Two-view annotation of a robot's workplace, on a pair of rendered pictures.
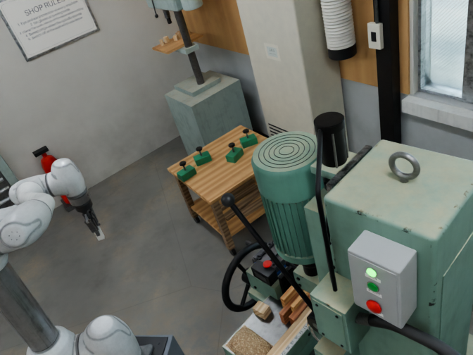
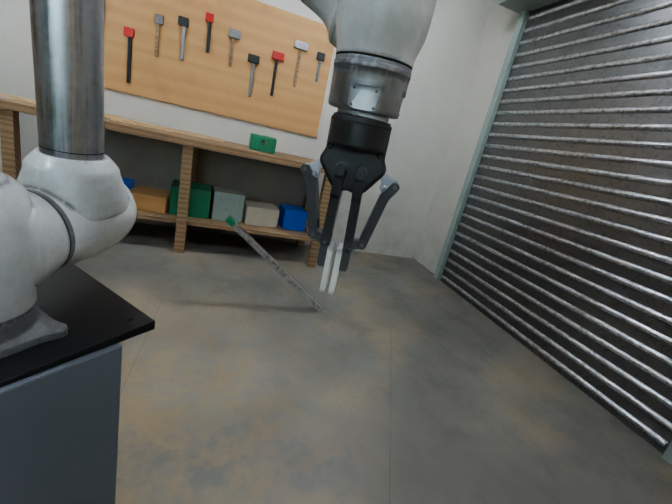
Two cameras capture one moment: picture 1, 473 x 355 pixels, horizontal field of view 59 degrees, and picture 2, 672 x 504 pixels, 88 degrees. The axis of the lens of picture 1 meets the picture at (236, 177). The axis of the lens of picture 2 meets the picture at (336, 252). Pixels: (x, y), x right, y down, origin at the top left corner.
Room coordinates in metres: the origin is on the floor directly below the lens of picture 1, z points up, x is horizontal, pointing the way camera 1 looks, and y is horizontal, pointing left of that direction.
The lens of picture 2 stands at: (1.62, 0.23, 1.04)
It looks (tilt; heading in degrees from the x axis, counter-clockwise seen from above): 17 degrees down; 97
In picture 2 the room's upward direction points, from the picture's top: 13 degrees clockwise
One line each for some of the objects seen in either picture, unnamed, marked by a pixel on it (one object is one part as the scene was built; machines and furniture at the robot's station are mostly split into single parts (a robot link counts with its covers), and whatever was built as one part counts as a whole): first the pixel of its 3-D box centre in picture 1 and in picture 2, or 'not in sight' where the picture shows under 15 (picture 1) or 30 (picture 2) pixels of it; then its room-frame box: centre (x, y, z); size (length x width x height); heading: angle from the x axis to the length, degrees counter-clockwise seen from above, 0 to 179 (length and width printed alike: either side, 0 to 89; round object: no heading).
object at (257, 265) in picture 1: (269, 261); not in sight; (0.98, -0.02, 0.99); 0.13 x 0.11 x 0.06; 125
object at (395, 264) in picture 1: (383, 279); not in sight; (0.48, -0.20, 1.40); 0.10 x 0.06 x 0.16; 35
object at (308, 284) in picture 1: (319, 283); not in sight; (0.80, -0.14, 1.03); 0.14 x 0.07 x 0.09; 35
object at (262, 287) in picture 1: (275, 274); not in sight; (0.98, -0.03, 0.91); 0.15 x 0.14 x 0.09; 125
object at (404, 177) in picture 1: (404, 166); not in sight; (0.58, -0.30, 1.55); 0.06 x 0.02 x 0.07; 35
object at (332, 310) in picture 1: (340, 312); not in sight; (0.56, -0.13, 1.23); 0.09 x 0.08 x 0.15; 35
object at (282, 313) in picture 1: (303, 294); not in sight; (0.86, -0.09, 0.92); 0.22 x 0.02 x 0.05; 125
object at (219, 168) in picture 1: (234, 183); not in sight; (2.39, 0.03, 0.32); 0.66 x 0.57 x 0.64; 115
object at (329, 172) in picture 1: (335, 154); not in sight; (0.71, -0.21, 1.54); 0.08 x 0.08 x 0.17; 35
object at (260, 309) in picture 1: (262, 310); not in sight; (0.86, 0.05, 0.92); 0.04 x 0.04 x 0.03; 40
